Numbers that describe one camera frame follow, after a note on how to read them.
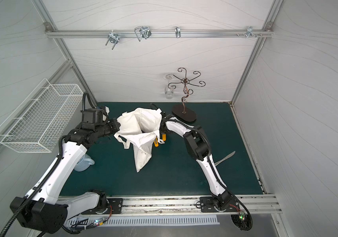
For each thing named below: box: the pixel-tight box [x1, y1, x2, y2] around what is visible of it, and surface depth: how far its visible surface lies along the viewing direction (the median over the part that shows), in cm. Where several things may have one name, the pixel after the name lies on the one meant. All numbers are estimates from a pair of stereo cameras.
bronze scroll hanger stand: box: [168, 67, 207, 122], surface depth 95 cm
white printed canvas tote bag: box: [114, 107, 165, 173], surface depth 82 cm
